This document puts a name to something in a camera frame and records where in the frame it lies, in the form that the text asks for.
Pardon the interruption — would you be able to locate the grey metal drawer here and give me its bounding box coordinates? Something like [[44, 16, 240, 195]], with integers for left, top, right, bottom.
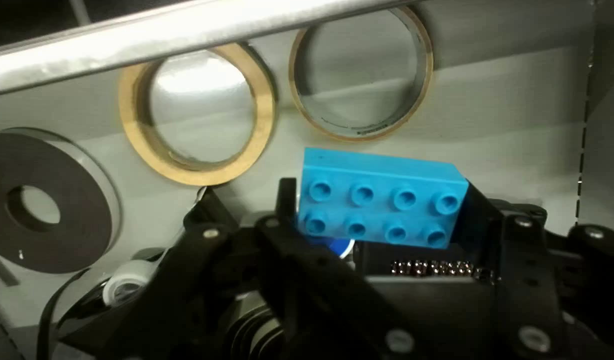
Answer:
[[0, 0, 614, 360]]

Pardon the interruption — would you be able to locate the thin yellowish tape ring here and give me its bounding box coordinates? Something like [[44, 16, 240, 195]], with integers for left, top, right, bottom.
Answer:
[[289, 3, 439, 143]]

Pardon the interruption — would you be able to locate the black bit set case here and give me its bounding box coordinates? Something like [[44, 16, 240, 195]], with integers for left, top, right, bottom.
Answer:
[[354, 238, 502, 309]]

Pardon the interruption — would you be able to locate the black tape roll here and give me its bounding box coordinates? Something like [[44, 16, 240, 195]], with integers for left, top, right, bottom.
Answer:
[[0, 125, 125, 275]]

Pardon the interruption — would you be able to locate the blue toy brick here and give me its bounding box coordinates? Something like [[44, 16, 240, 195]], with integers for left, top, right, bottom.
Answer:
[[292, 146, 473, 252]]

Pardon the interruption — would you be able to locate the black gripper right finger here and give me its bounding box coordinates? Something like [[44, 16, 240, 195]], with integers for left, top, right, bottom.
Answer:
[[450, 184, 614, 360]]

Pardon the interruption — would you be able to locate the small blue tape roll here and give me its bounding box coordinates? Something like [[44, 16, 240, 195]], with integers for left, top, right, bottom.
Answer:
[[330, 238, 357, 259]]

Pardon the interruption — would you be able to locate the small white tape roll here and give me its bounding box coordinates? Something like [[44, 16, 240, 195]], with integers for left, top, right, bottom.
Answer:
[[101, 262, 156, 309]]

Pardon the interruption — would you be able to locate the tan tape ring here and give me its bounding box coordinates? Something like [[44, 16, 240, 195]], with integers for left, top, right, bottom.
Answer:
[[117, 42, 280, 189]]

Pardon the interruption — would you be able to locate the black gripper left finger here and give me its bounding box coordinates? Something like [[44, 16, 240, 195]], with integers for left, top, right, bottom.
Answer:
[[56, 175, 416, 360]]

